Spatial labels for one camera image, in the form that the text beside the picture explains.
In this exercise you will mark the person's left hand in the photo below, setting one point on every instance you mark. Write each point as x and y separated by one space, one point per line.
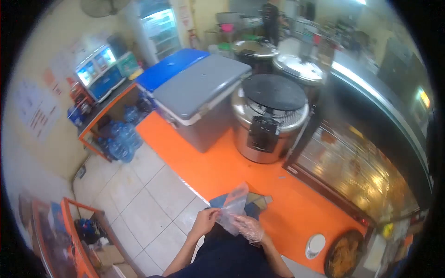
203 221

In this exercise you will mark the person's right hand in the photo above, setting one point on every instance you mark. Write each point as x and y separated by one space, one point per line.
251 229

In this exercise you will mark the person's right fingers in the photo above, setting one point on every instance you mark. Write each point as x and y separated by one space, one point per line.
240 222

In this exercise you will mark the person's left fingers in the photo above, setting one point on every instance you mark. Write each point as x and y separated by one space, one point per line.
212 212

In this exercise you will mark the clear plastic bag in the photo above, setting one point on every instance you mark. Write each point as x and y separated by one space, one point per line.
233 205

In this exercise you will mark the person's body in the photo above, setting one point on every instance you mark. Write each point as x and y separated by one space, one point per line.
226 257

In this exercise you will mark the round basket of fried food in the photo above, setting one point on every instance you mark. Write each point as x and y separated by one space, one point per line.
344 255

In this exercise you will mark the cardboard box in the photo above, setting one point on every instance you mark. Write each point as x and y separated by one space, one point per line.
109 255

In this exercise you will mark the steel rice cooker black lid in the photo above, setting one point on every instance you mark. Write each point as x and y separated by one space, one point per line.
269 114

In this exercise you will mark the pile of blue water jugs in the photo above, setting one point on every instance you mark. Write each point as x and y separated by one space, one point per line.
121 139

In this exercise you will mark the grey cooler box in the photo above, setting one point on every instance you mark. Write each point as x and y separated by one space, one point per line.
200 90

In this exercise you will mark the glass food display cabinet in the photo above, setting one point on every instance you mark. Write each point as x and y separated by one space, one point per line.
361 156

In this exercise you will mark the orange framed low shelf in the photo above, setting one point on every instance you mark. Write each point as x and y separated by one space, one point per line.
74 239

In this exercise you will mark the blue cooler box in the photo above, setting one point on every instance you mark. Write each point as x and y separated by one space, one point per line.
167 69

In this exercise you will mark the orange edged side table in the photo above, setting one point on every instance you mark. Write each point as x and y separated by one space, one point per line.
104 107

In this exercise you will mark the steel pot with silver lid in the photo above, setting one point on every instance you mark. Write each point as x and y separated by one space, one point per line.
299 69

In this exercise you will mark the dark pot with steel lid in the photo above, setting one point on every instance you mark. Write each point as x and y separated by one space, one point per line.
255 52

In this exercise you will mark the green box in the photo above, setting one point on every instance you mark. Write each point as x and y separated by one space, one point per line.
128 64

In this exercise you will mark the blue lit display box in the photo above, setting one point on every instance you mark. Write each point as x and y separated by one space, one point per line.
100 74

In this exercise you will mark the glass door fridge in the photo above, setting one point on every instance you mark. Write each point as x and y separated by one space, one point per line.
160 31

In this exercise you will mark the white wall poster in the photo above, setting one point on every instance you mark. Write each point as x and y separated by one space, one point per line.
36 109

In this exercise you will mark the wall fan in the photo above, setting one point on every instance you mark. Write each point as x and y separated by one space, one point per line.
104 7

